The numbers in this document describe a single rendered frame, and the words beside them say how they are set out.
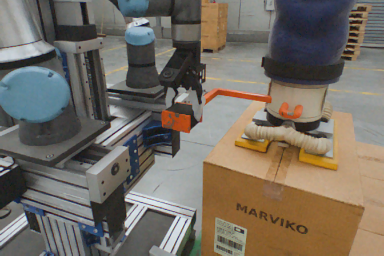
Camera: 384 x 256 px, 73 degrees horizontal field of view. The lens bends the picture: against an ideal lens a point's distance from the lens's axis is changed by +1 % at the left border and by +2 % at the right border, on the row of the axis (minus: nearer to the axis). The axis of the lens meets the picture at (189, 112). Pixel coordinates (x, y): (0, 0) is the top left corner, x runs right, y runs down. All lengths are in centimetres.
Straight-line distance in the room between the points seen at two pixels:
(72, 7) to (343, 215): 93
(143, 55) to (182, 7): 48
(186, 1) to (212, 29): 714
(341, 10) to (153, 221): 135
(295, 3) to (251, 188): 51
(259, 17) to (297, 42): 946
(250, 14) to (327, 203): 972
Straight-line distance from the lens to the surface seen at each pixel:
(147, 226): 160
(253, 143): 83
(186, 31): 64
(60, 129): 73
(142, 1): 60
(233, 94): 90
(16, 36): 56
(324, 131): 92
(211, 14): 775
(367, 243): 126
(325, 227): 78
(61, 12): 95
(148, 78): 110
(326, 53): 79
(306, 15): 77
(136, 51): 108
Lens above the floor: 137
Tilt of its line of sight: 23 degrees down
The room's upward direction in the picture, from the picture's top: straight up
